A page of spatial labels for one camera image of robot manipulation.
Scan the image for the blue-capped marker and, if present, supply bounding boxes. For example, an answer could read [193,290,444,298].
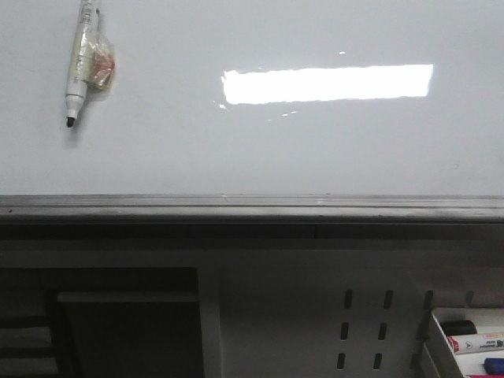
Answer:
[484,358,504,376]

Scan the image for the white black-tip whiteboard marker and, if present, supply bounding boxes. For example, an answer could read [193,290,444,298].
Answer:
[65,1,116,128]

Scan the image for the grey aluminium marker tray rail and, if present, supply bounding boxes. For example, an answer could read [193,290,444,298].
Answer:
[1,194,503,224]

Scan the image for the white shelf board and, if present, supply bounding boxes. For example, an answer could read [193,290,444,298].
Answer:
[57,291,198,303]

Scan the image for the white plastic marker bin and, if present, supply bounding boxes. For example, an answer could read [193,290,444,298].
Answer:
[421,307,503,377]

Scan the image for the red-capped white marker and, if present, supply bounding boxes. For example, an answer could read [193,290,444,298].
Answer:
[447,332,503,354]

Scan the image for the white slotted pegboard panel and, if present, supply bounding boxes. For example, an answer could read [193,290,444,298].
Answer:
[197,256,503,377]

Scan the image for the white glossy whiteboard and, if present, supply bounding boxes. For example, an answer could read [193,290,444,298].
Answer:
[1,1,503,196]

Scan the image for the black marker cap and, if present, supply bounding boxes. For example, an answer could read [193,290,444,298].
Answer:
[439,320,478,336]

